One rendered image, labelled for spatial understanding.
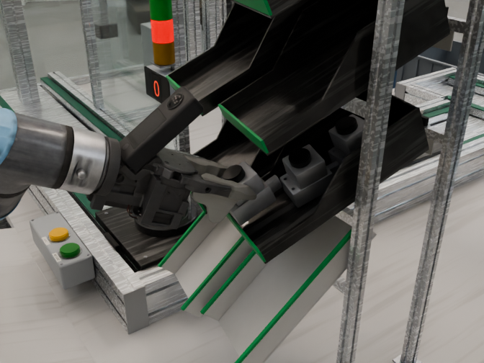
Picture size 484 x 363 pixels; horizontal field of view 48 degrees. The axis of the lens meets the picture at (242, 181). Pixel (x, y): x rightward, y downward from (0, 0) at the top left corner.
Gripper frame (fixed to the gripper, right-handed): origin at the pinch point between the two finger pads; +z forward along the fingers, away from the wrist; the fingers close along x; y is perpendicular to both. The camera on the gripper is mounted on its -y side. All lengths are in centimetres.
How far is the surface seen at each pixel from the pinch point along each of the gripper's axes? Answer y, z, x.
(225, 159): 2.4, 5.5, -15.3
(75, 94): 30, 10, -133
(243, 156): 0.4, 7.1, -13.0
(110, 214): 32, 3, -47
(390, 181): 3, 65, -34
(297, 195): -1.5, 6.3, 4.6
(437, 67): -32, 173, -138
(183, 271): 25.7, 7.7, -16.8
